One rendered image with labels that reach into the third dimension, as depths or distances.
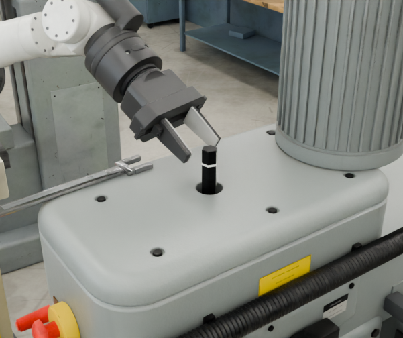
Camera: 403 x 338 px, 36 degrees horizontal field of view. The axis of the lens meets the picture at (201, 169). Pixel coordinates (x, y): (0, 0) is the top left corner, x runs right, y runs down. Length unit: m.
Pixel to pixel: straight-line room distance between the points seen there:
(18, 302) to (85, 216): 2.89
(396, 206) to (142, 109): 0.50
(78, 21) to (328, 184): 0.41
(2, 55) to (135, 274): 0.45
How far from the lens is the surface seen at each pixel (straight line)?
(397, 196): 1.13
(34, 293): 3.71
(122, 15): 0.89
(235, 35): 7.18
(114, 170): 0.89
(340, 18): 0.84
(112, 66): 0.85
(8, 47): 0.99
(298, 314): 0.92
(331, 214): 0.84
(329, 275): 0.85
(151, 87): 0.84
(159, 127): 0.82
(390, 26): 0.85
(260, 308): 0.79
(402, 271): 1.11
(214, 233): 0.76
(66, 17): 0.88
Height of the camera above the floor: 2.33
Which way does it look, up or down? 29 degrees down
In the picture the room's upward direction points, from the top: straight up
